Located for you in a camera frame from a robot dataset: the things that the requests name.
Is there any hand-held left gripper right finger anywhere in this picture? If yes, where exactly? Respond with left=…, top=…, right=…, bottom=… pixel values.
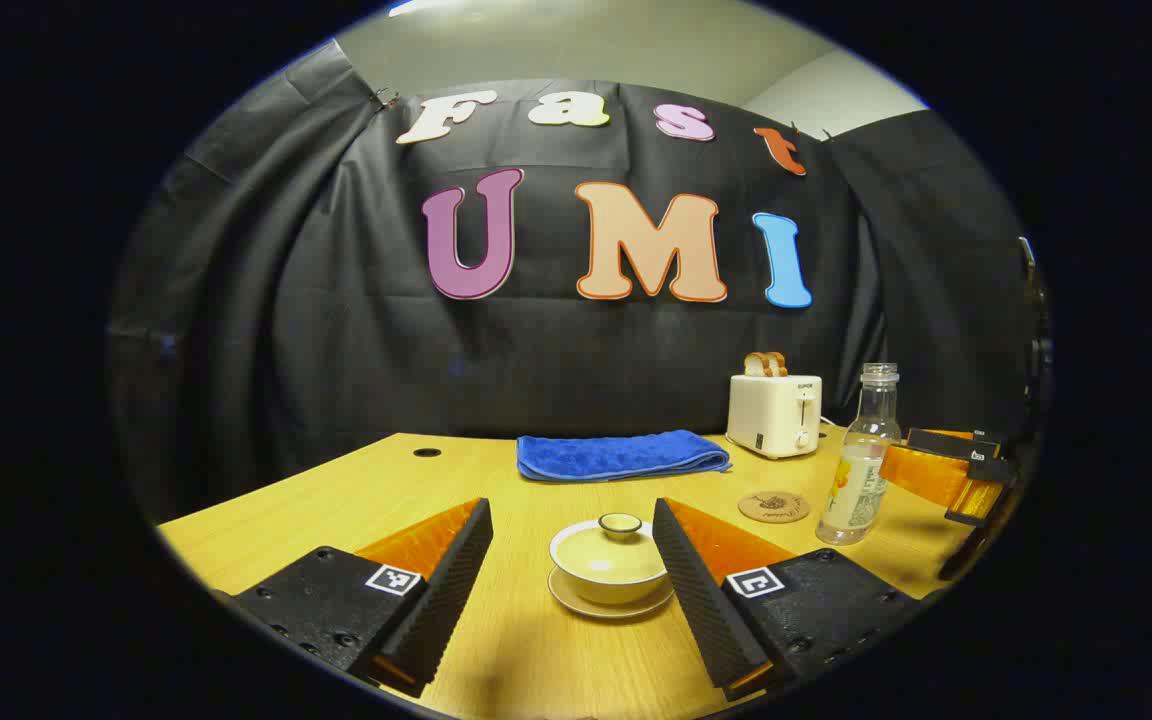
left=651, top=497, right=942, bottom=702

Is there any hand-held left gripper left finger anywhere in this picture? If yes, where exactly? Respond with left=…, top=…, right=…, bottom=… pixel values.
left=211, top=497, right=495, bottom=699

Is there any cream teacup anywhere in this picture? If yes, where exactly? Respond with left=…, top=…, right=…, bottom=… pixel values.
left=549, top=520, right=673, bottom=607

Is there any cream teacup lid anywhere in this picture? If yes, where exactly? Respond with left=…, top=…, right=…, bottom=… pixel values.
left=556, top=513, right=668, bottom=586

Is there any clear glass water bottle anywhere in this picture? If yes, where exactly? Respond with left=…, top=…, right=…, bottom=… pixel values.
left=816, top=363, right=904, bottom=546

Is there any round cork coaster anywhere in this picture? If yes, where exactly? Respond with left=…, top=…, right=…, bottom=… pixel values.
left=738, top=490, right=811, bottom=523

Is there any cream saucer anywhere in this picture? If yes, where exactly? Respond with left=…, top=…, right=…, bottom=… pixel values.
left=547, top=565, right=677, bottom=620

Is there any blue folded towel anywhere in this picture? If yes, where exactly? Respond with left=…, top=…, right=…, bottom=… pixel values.
left=516, top=430, right=733, bottom=483

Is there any cream toaster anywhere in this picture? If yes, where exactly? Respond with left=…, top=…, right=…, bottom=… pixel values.
left=725, top=373, right=825, bottom=460

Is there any black backdrop cloth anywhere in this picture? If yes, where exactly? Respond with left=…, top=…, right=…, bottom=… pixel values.
left=106, top=40, right=1047, bottom=526

